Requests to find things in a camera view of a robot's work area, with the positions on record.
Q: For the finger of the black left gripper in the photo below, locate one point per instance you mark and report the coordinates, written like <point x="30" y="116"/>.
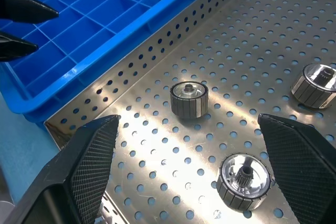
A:
<point x="15" y="47"/>
<point x="23" y="9"/>

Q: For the metal rotor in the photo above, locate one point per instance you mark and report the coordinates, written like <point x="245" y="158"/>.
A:
<point x="312" y="87"/>
<point x="188" y="103"/>
<point x="244" y="184"/>

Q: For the perforated metal tray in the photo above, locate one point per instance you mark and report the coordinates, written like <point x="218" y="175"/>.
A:
<point x="149" y="91"/>

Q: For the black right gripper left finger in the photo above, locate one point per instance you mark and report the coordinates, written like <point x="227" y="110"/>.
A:
<point x="78" y="176"/>

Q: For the blue compartment tray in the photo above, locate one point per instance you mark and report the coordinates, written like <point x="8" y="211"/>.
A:
<point x="78" y="35"/>

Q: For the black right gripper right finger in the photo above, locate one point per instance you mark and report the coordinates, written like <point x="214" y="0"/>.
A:
<point x="302" y="171"/>

